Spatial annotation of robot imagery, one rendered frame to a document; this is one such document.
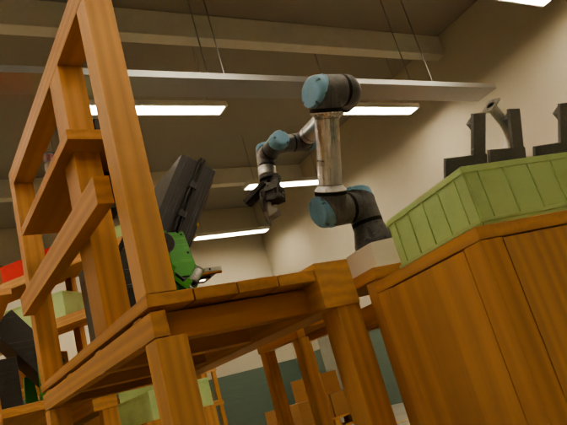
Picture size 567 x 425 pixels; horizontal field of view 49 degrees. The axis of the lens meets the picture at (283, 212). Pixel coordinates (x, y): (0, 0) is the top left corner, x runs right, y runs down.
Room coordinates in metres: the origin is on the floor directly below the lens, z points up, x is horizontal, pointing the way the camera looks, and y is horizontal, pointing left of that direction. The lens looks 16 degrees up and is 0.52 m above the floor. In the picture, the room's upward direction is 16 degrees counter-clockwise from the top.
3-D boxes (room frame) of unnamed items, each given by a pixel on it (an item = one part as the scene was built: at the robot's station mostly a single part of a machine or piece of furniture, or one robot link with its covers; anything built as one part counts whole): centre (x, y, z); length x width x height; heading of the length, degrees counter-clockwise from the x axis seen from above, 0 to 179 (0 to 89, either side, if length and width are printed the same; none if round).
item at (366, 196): (2.21, -0.28, 1.12); 0.13 x 0.12 x 0.14; 123
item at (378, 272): (2.23, -0.29, 0.83); 0.32 x 0.32 x 0.04; 29
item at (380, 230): (2.22, -0.29, 1.01); 0.15 x 0.15 x 0.10
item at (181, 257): (2.38, 0.47, 1.17); 0.13 x 0.12 x 0.20; 35
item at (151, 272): (2.23, 0.81, 1.36); 1.49 x 0.09 x 0.97; 35
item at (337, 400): (8.88, 0.33, 0.37); 1.20 x 0.80 x 0.74; 131
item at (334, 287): (2.57, 0.33, 0.82); 1.50 x 0.14 x 0.15; 35
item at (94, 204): (2.19, 0.86, 1.23); 1.30 x 0.05 x 0.09; 35
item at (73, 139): (2.25, 0.77, 1.52); 0.90 x 0.25 x 0.04; 35
